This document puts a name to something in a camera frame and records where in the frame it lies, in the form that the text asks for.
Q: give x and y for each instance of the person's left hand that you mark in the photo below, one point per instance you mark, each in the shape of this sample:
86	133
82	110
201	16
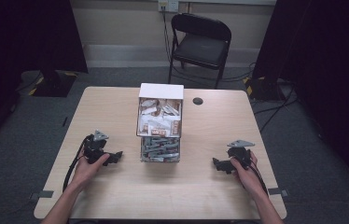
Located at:
87	171

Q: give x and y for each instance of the person's right hand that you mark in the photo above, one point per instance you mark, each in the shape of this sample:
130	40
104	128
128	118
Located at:
248	177

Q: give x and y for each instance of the white wall outlet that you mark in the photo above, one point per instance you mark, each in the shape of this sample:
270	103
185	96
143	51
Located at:
168	5

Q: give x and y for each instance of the black curtain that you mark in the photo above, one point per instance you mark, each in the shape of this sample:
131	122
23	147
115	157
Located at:
328	68
17	46

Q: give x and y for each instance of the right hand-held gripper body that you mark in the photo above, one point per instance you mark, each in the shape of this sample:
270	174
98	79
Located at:
240	154

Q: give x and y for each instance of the black folding chair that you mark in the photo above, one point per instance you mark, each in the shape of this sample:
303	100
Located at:
201	46

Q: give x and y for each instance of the white two-tier organizer box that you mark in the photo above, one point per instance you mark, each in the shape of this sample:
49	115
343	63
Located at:
160	121

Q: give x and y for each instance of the black stand base yellow stripes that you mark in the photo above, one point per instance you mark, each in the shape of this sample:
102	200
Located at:
264	88
55	84

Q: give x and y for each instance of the pile of brown white packets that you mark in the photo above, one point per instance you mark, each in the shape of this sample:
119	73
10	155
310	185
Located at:
160	119

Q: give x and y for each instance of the gray tape strip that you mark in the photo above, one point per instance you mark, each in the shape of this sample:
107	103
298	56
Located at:
42	194
277	191

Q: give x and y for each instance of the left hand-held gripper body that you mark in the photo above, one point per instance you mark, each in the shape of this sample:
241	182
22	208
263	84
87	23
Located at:
94	148

